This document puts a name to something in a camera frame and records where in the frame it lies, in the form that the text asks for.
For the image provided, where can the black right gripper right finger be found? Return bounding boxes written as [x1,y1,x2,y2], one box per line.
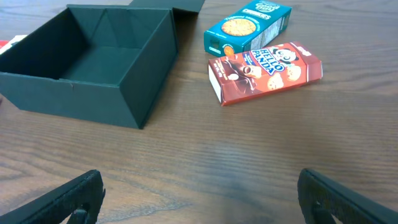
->
[297,169,397,224]

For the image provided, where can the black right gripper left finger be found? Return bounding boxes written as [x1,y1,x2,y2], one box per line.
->
[1,170,106,223]

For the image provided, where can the red Hello Panda box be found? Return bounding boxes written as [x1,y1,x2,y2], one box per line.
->
[208,41,323,106]

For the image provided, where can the red Hacks candy bag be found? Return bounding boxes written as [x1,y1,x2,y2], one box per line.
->
[0,35,27,54]

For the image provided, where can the teal Chunkies cookie box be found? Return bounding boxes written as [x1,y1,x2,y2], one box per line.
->
[204,0,292,57]

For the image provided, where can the dark green open box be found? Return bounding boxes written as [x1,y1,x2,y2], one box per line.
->
[1,0,203,129]

